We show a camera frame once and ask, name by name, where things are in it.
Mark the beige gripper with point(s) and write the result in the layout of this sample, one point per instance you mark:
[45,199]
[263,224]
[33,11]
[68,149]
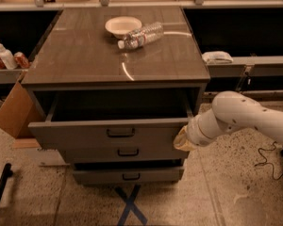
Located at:
[194,135]

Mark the grey top drawer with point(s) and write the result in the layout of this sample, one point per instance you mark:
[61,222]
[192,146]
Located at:
[85,134]

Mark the grey drawer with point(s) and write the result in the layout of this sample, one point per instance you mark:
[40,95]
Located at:
[85,134]
[122,176]
[121,154]

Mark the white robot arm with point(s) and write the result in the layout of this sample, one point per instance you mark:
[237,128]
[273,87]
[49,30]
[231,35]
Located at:
[230,112]

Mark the grey drawer cabinet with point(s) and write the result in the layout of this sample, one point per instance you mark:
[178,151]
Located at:
[80,74]

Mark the grey bottom drawer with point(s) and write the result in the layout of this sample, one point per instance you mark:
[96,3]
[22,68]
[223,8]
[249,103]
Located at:
[122,176]

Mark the grey middle drawer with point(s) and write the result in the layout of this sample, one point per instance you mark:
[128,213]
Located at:
[121,154]

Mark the folded white cloth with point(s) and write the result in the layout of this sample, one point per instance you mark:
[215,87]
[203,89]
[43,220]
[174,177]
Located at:
[217,57]

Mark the clear plastic water bottle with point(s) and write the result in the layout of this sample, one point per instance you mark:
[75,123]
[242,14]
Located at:
[139,37]

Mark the white paper bowl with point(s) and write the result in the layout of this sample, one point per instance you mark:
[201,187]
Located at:
[120,26]

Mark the brown cardboard box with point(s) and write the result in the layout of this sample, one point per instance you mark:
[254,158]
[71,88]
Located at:
[18,111]

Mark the white pump bottle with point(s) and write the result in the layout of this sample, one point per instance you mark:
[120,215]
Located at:
[7,57]

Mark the grey shelf rail right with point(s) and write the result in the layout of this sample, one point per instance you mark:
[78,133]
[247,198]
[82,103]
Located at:
[255,66]

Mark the grey shelf rail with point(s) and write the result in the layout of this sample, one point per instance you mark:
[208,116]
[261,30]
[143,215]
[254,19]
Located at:
[255,66]
[10,76]

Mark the grey shelf rail left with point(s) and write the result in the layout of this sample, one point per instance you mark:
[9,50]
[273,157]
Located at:
[10,76]

